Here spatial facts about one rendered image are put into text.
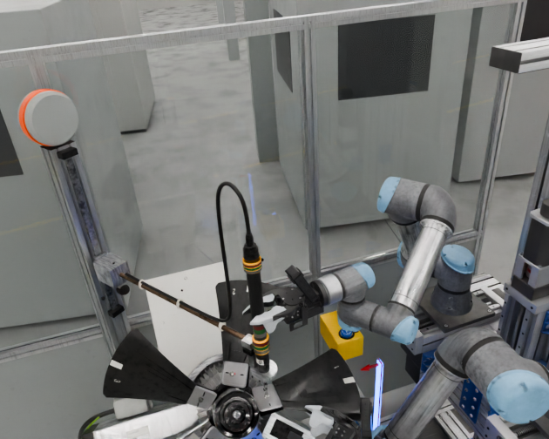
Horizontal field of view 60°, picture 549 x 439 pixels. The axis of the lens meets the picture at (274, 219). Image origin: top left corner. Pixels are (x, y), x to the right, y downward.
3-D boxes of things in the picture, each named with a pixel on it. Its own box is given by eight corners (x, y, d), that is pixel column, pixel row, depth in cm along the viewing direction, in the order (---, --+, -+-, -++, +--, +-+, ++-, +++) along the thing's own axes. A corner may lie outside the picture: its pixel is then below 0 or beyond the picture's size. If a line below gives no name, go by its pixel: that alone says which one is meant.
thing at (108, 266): (96, 280, 159) (89, 259, 155) (113, 269, 164) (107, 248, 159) (115, 291, 153) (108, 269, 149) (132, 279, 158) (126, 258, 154)
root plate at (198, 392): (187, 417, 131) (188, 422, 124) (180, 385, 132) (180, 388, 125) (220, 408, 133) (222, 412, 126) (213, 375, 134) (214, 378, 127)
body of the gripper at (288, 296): (288, 333, 120) (328, 315, 124) (287, 307, 115) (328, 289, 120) (274, 315, 126) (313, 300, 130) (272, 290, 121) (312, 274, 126)
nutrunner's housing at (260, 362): (254, 380, 128) (236, 235, 105) (263, 370, 131) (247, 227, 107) (266, 386, 126) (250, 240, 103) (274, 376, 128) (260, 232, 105)
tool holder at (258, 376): (240, 371, 128) (235, 344, 123) (256, 354, 132) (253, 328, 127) (266, 387, 123) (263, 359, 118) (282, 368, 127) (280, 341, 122)
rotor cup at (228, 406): (212, 441, 133) (216, 453, 120) (200, 388, 135) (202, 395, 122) (262, 424, 136) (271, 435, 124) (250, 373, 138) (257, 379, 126)
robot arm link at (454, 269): (465, 296, 170) (471, 265, 163) (428, 284, 177) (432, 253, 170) (475, 278, 178) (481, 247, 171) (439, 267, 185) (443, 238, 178)
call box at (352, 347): (320, 335, 182) (319, 314, 176) (343, 328, 184) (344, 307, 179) (337, 366, 168) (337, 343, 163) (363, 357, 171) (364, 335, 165)
